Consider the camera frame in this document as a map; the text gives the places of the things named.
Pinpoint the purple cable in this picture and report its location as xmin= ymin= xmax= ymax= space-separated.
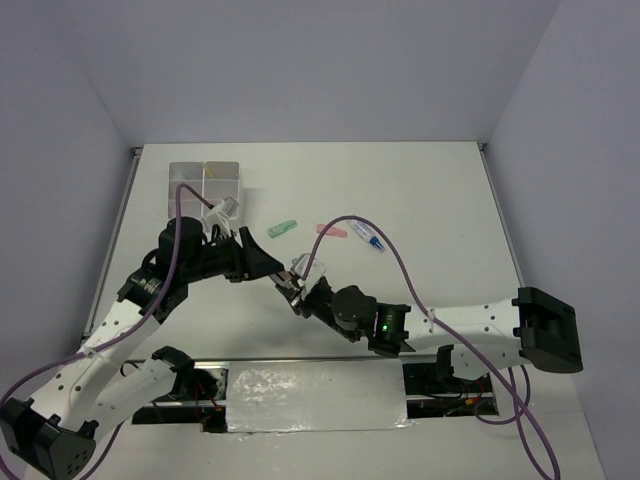
xmin=0 ymin=183 xmax=221 ymax=480
xmin=299 ymin=215 xmax=562 ymax=480

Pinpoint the pink correction tape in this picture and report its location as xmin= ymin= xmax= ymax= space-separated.
xmin=316 ymin=224 xmax=348 ymax=238

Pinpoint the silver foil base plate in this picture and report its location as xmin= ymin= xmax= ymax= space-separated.
xmin=226 ymin=360 xmax=409 ymax=433

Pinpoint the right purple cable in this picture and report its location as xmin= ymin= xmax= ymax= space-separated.
xmin=299 ymin=215 xmax=562 ymax=480

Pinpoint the white divided container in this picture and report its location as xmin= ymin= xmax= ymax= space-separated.
xmin=167 ymin=162 xmax=204 ymax=219
xmin=203 ymin=161 xmax=244 ymax=222

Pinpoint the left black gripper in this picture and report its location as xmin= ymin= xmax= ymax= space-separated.
xmin=183 ymin=226 xmax=285 ymax=283

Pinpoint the left white divided container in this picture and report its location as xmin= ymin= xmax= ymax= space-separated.
xmin=167 ymin=162 xmax=204 ymax=219

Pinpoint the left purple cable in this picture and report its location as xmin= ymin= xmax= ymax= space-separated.
xmin=0 ymin=183 xmax=221 ymax=480

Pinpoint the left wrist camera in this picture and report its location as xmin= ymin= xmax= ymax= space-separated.
xmin=202 ymin=197 xmax=239 ymax=232

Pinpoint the clear glue bottle blue cap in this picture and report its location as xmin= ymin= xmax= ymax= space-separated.
xmin=348 ymin=220 xmax=385 ymax=252

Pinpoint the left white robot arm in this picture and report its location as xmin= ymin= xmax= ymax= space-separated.
xmin=1 ymin=216 xmax=284 ymax=479

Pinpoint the green correction tape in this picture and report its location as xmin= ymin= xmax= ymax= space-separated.
xmin=267 ymin=219 xmax=298 ymax=239

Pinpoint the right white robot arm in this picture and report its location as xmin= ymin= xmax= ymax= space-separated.
xmin=271 ymin=272 xmax=583 ymax=391

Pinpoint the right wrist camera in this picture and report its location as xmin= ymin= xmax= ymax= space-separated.
xmin=291 ymin=253 xmax=327 ymax=287

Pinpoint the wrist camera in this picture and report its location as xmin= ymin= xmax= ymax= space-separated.
xmin=291 ymin=253 xmax=327 ymax=287
xmin=202 ymin=197 xmax=239 ymax=232

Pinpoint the right white divided container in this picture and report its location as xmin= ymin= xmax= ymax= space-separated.
xmin=203 ymin=161 xmax=244 ymax=222

